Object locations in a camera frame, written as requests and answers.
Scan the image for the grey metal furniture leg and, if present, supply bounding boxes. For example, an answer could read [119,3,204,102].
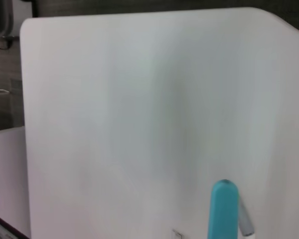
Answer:
[3,0,15,38]

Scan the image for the blue scissors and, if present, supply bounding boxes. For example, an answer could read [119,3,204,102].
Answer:
[207,179,240,239]

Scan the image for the white grey ballpoint pen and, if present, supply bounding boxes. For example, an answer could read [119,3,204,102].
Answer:
[238,194,255,239]

